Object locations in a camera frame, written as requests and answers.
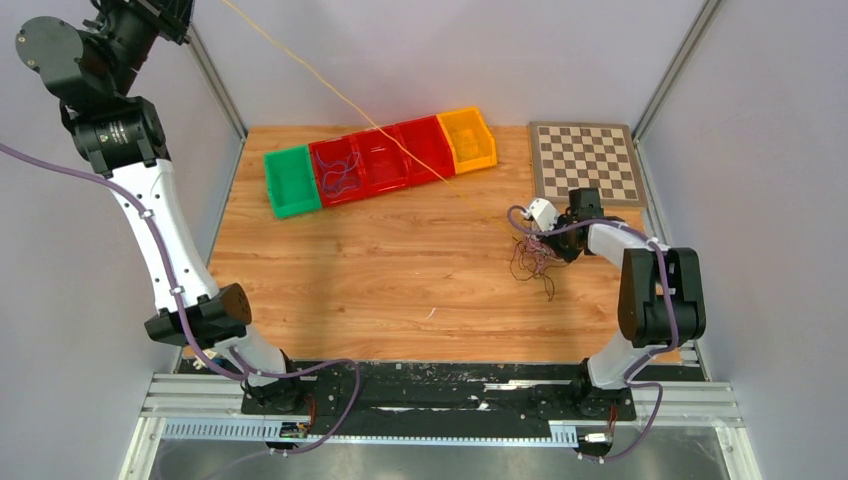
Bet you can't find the yellow plastic bin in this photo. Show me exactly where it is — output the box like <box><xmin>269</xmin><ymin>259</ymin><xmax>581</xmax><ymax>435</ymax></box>
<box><xmin>436</xmin><ymin>107</ymin><xmax>497</xmax><ymax>175</ymax></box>

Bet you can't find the wooden chessboard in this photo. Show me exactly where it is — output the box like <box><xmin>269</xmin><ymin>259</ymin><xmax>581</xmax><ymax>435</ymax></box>
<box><xmin>528</xmin><ymin>121</ymin><xmax>648</xmax><ymax>208</ymax></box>

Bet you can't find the red plastic bin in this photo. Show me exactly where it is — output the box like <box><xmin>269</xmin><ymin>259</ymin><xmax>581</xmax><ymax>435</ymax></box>
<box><xmin>396</xmin><ymin>115</ymin><xmax>455</xmax><ymax>186</ymax></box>
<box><xmin>353</xmin><ymin>126</ymin><xmax>409</xmax><ymax>197</ymax></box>
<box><xmin>308</xmin><ymin>136</ymin><xmax>366</xmax><ymax>208</ymax></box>

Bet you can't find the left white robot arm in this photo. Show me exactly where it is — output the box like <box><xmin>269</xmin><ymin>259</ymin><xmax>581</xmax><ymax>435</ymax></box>
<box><xmin>15</xmin><ymin>1</ymin><xmax>306</xmax><ymax>414</ymax></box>

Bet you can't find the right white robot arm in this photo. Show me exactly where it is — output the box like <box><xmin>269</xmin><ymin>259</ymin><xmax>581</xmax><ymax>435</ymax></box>
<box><xmin>527</xmin><ymin>188</ymin><xmax>707</xmax><ymax>418</ymax></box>

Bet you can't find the green plastic bin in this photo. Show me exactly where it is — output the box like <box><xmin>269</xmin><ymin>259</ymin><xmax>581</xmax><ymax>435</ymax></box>
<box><xmin>264</xmin><ymin>145</ymin><xmax>322</xmax><ymax>219</ymax></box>

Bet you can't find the white blue toy car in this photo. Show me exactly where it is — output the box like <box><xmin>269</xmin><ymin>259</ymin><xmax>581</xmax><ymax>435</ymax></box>
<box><xmin>192</xmin><ymin>350</ymin><xmax>222</xmax><ymax>369</ymax></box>

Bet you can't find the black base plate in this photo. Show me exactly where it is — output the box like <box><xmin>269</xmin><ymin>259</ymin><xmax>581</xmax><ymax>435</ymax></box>
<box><xmin>175</xmin><ymin>357</ymin><xmax>707</xmax><ymax>439</ymax></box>

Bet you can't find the middle red plastic bin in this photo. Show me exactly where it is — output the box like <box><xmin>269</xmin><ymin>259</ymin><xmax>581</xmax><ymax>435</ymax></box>
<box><xmin>353</xmin><ymin>126</ymin><xmax>409</xmax><ymax>197</ymax></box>

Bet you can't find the aluminium frame rail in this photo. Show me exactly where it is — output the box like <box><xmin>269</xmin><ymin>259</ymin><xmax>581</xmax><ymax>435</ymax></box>
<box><xmin>120</xmin><ymin>373</ymin><xmax>761</xmax><ymax>479</ymax></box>

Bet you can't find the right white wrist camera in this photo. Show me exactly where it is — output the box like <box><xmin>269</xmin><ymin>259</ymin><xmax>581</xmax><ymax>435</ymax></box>
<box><xmin>524</xmin><ymin>197</ymin><xmax>561</xmax><ymax>232</ymax></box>

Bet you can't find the left red plastic bin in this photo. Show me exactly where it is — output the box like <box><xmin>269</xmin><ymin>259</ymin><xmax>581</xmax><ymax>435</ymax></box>
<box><xmin>308</xmin><ymin>136</ymin><xmax>366</xmax><ymax>208</ymax></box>

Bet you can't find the yellow wire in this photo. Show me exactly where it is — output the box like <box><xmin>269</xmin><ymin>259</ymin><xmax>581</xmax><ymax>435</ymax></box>
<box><xmin>457</xmin><ymin>129</ymin><xmax>488</xmax><ymax>160</ymax></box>
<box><xmin>218</xmin><ymin>0</ymin><xmax>525</xmax><ymax>240</ymax></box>

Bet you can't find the right red plastic bin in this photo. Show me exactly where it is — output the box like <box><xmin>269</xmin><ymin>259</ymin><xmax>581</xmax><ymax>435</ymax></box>
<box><xmin>396</xmin><ymin>115</ymin><xmax>455</xmax><ymax>186</ymax></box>

